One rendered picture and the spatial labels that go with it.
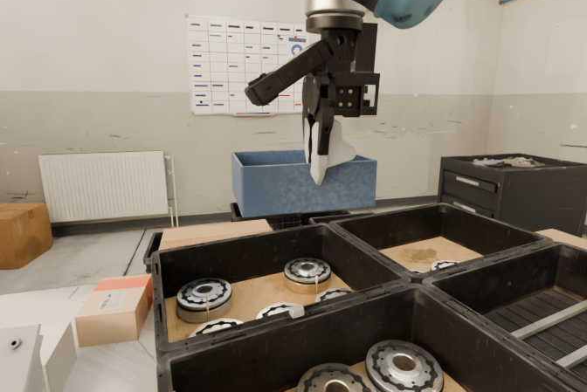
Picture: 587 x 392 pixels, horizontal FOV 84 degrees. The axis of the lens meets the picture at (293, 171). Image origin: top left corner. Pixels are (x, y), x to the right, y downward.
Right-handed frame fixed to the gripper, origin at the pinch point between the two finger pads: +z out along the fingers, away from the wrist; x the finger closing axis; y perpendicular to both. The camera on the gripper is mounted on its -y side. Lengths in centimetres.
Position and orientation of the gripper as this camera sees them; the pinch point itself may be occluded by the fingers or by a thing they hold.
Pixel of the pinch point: (313, 175)
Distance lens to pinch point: 45.7
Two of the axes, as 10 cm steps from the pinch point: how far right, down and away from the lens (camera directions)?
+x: -2.4, -2.7, 9.3
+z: -0.2, 9.6, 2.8
